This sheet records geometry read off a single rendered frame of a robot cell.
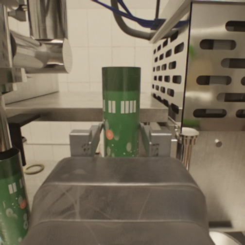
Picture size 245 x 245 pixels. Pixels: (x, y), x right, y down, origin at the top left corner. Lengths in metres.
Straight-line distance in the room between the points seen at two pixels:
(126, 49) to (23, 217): 1.54
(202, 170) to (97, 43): 1.51
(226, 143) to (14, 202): 0.24
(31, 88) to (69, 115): 0.15
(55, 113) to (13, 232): 0.14
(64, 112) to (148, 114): 0.12
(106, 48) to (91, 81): 0.32
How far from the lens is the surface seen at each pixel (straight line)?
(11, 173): 0.19
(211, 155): 0.25
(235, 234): 0.35
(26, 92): 0.37
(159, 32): 0.33
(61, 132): 1.81
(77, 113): 0.25
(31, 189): 0.45
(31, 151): 2.01
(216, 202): 0.29
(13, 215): 0.21
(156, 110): 0.24
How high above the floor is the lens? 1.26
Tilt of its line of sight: 15 degrees down
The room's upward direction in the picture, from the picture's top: straight up
